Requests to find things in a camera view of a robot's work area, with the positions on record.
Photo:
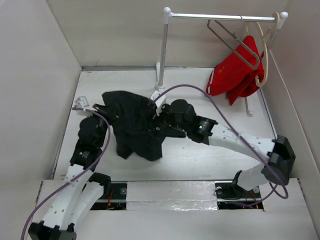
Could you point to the cream wooden hanger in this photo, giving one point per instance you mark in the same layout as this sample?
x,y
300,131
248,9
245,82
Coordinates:
x,y
266,39

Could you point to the white and silver clothes rack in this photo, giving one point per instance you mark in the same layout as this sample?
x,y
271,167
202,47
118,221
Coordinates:
x,y
217,18

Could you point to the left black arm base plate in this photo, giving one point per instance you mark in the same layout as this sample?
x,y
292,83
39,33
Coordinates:
x,y
115,200

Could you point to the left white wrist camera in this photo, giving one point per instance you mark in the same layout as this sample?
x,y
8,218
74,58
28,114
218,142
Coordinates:
x,y
81,105

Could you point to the silver foil tape strip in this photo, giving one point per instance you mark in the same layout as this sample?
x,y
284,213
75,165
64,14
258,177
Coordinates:
x,y
171,196

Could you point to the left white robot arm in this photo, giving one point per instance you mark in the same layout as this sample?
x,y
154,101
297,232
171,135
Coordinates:
x,y
82,185

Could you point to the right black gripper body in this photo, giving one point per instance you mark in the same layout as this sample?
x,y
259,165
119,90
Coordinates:
x,y
166,114

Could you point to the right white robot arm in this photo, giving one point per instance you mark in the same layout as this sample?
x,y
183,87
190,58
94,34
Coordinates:
x,y
275,155

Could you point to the black denim trousers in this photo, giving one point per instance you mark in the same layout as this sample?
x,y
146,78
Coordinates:
x,y
135,125

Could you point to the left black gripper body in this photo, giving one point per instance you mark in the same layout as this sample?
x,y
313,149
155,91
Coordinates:
x,y
102,124

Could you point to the red garment with white stripes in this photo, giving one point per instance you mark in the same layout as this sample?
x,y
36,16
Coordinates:
x,y
235,78

